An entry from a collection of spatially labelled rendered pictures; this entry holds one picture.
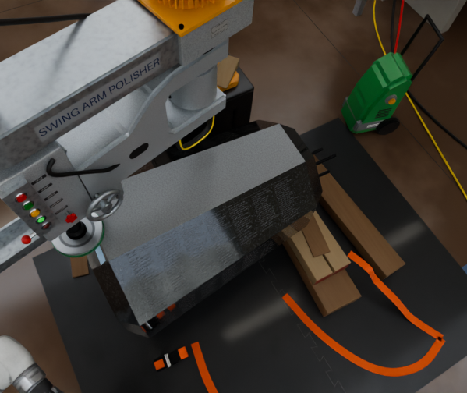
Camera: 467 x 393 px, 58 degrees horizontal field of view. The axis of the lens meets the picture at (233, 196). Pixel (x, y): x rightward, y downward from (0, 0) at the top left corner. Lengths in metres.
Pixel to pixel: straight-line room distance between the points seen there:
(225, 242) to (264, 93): 1.75
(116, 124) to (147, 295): 0.84
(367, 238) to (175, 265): 1.38
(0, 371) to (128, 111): 0.94
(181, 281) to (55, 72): 1.12
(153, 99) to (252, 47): 2.46
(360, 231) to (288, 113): 1.11
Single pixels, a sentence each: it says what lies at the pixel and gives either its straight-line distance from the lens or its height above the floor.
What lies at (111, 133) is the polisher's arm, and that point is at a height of 1.44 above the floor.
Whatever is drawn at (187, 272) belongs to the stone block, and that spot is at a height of 0.71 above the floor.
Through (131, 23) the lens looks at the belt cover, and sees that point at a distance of 1.32.
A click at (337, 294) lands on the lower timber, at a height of 0.13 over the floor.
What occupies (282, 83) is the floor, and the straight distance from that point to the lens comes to 3.55.
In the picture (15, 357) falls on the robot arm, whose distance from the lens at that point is 1.64.
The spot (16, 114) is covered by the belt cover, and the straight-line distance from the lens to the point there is 1.18.
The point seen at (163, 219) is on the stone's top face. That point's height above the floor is 0.87.
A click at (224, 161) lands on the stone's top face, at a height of 0.87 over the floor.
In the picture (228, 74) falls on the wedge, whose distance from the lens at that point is 2.45.
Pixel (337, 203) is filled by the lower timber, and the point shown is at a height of 0.11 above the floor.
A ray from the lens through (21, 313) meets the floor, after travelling 2.88.
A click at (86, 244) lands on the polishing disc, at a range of 1.85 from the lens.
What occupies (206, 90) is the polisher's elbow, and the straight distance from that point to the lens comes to 1.59.
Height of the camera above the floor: 2.59
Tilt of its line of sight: 63 degrees down
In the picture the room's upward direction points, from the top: 6 degrees clockwise
